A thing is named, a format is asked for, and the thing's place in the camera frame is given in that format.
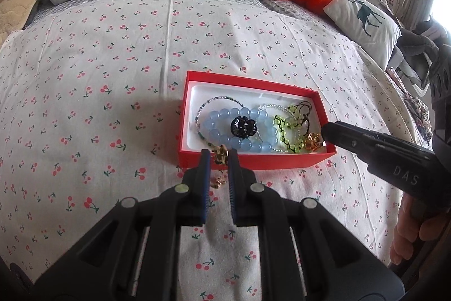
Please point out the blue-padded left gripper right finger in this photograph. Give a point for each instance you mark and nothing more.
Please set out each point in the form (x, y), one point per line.
(305, 252)

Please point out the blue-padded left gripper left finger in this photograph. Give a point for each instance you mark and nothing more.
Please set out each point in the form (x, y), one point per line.
(132, 252)

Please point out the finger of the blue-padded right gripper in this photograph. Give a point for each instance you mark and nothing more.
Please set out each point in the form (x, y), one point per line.
(349, 137)

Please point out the small gold stud earring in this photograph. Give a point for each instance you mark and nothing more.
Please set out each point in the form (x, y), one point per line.
(216, 183)

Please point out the person's right hand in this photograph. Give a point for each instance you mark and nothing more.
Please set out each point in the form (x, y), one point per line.
(408, 230)

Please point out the red cardboard box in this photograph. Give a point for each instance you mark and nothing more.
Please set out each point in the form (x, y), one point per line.
(271, 125)

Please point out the white deer print pillow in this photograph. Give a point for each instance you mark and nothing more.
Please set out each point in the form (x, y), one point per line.
(366, 25)

